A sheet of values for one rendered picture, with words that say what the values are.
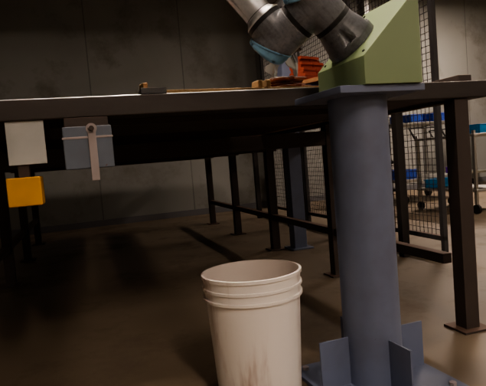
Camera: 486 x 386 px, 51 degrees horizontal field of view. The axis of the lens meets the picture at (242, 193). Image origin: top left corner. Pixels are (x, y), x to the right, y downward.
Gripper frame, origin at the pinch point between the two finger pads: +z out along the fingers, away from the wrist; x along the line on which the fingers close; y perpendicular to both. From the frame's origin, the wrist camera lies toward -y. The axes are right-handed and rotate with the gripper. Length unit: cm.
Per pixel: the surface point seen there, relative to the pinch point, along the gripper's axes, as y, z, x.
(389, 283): 22, 67, 49
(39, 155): 88, 22, -20
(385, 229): 22, 51, 49
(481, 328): -38, 98, 52
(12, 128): 93, 14, -23
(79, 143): 79, 20, -12
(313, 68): -73, -16, -38
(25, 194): 93, 33, -20
